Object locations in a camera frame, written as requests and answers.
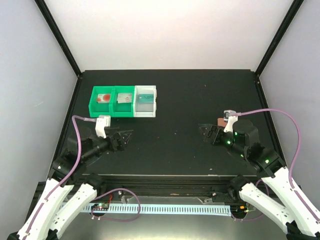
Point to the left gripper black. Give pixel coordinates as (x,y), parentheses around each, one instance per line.
(121,144)

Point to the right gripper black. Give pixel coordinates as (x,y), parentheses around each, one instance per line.
(217,130)

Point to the brown leather card holder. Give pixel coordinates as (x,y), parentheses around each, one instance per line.
(221,122)

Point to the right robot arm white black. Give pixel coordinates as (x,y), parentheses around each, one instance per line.
(294,213)

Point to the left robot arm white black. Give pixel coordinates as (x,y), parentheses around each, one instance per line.
(51,217)

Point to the blossom pattern card in bin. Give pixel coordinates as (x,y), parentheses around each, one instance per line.
(123,98)

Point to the teal VIP card in bin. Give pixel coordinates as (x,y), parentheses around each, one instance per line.
(146,98)

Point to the red circles card in bin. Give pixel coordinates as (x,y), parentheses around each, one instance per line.
(103,98)

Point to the green bin middle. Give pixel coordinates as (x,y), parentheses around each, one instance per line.
(122,110)

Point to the green bin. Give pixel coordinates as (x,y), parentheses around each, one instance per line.
(96,109)
(122,110)

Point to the green bin left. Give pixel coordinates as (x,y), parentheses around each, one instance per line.
(96,109)

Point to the white translucent bin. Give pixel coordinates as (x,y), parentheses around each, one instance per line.
(145,110)

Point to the left small circuit board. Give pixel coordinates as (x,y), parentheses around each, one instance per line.
(100,207)

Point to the small circuit board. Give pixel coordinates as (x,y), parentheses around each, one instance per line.
(244,208)
(100,207)

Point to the right small circuit board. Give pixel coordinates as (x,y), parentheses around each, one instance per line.
(244,208)

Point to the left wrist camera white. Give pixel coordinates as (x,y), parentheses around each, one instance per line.
(102,122)

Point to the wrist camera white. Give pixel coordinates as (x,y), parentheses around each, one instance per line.
(102,122)
(229,117)

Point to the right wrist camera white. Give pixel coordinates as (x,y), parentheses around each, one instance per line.
(229,117)

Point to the black aluminium front rail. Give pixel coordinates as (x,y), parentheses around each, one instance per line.
(169,185)

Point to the white slotted cable duct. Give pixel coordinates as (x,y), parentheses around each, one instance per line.
(163,209)

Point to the left black frame post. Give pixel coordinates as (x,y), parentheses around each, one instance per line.
(47,15)

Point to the black frame post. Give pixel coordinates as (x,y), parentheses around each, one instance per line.
(283,27)
(47,15)

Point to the right black frame post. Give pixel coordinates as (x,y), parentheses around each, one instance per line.
(283,27)

